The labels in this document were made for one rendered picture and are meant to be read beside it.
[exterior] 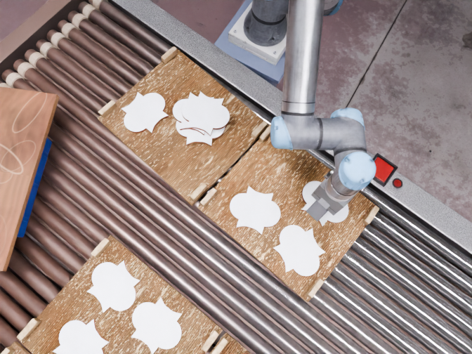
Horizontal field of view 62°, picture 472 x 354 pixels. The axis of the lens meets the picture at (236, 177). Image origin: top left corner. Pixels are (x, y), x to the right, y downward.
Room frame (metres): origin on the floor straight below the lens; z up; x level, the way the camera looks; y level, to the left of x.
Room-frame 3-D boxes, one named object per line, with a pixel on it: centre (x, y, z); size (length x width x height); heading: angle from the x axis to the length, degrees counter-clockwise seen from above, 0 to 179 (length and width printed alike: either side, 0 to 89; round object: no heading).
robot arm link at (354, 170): (0.30, -0.27, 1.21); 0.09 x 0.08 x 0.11; 5
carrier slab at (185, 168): (0.52, 0.18, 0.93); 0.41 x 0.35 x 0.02; 52
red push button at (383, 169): (0.42, -0.44, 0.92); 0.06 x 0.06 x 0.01; 57
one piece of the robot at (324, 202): (0.28, -0.25, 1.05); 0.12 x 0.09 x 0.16; 140
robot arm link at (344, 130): (0.40, -0.24, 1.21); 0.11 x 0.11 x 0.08; 5
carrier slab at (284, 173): (0.27, -0.16, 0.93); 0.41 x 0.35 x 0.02; 54
